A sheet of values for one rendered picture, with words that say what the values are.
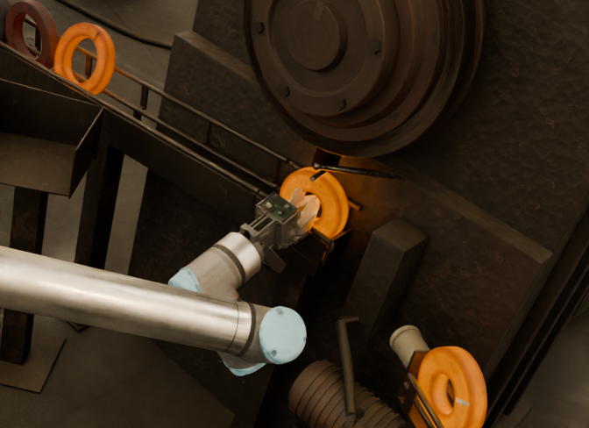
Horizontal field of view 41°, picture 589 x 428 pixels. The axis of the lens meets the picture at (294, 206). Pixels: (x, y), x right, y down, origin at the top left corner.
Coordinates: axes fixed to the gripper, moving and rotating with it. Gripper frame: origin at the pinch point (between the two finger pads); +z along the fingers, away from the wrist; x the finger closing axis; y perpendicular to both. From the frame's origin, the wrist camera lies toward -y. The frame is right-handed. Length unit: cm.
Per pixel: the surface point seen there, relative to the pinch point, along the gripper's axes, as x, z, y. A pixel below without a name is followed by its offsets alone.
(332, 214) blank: -5.4, -0.8, 1.3
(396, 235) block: -19.7, 0.3, 5.6
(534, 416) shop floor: -51, 53, -96
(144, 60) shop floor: 175, 96, -109
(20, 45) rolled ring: 98, -3, -11
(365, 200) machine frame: -7.8, 6.9, 1.3
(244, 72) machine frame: 30.9, 11.6, 9.5
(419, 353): -37.2, -15.6, 2.0
